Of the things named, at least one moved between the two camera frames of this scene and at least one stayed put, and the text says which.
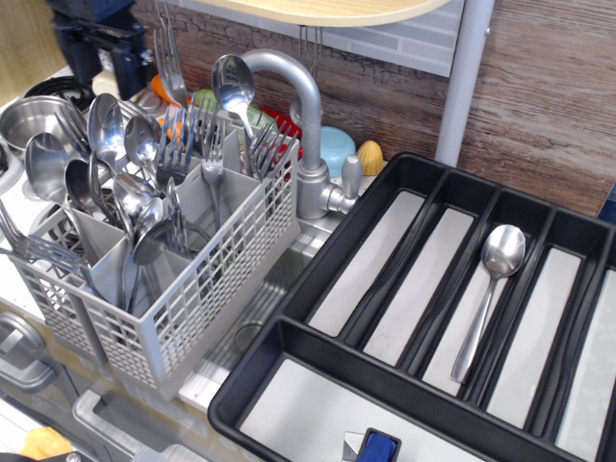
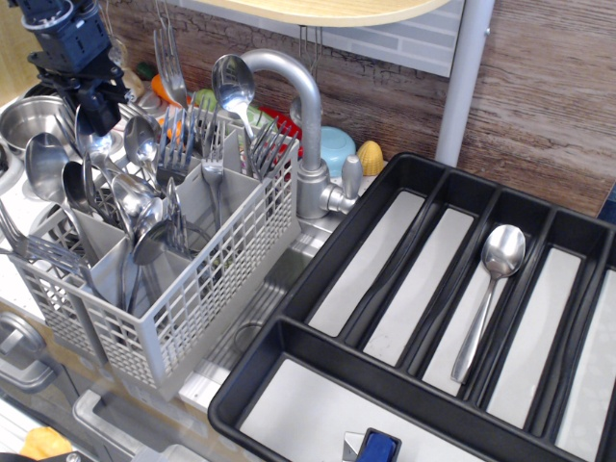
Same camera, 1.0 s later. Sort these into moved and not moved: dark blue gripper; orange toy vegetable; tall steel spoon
Moved: dark blue gripper
Not moved: orange toy vegetable; tall steel spoon
